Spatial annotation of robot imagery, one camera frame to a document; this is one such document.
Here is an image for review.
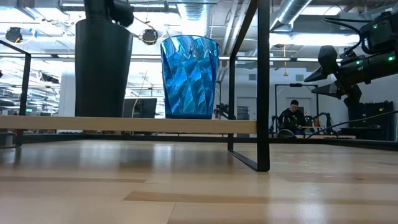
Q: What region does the black background station frame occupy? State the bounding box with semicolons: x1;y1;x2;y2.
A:
274;83;320;134

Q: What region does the black background monitor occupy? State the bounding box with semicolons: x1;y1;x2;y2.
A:
123;98;158;119

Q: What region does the silver ceiling duct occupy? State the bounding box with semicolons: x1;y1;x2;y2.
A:
269;0;313;32

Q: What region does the blue faceted plastic cup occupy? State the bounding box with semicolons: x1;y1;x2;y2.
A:
160;34;221;120

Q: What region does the yellow hanging cord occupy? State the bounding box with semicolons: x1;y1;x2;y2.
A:
282;45;289;77

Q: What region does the wooden shelf with black frame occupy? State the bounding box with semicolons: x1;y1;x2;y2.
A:
0;0;271;172

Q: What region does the bright ceiling light panel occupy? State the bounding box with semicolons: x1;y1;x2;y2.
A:
269;32;361;47

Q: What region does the black aluminium rig frame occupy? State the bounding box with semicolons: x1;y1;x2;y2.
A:
0;133;398;152

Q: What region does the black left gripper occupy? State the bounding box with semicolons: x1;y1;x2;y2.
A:
83;0;135;27

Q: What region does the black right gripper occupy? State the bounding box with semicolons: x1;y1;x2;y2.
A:
304;45;398;108

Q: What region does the black cabinet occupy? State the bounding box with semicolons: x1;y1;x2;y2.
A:
340;101;395;141

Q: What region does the black right arm cable loop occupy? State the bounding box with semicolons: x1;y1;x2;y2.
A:
322;17;371;55

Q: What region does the person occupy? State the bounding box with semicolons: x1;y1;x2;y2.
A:
277;99;307;138

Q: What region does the black plastic cup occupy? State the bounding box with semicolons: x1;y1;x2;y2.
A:
74;19;134;118

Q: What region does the black round ceiling device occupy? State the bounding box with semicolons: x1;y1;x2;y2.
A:
142;29;159;45
5;27;24;44

